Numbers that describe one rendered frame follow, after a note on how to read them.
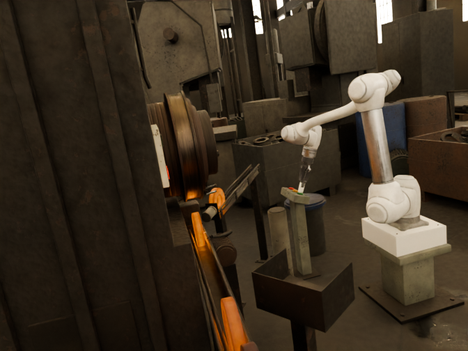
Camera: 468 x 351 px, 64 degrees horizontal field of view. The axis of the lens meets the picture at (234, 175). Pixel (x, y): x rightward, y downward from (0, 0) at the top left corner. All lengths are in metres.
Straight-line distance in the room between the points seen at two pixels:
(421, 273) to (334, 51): 3.18
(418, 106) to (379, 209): 3.21
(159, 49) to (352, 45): 2.37
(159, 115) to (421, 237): 1.50
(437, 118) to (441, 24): 1.78
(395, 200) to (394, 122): 2.91
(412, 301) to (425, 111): 3.10
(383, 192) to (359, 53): 3.42
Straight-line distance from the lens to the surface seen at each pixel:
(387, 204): 1.97
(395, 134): 4.88
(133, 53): 1.13
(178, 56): 4.29
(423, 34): 6.22
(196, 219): 1.64
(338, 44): 4.95
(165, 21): 4.36
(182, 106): 1.46
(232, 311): 1.01
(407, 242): 2.18
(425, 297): 2.45
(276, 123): 5.68
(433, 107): 5.11
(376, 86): 1.95
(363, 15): 5.36
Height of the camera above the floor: 1.32
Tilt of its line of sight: 13 degrees down
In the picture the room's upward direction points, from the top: 9 degrees counter-clockwise
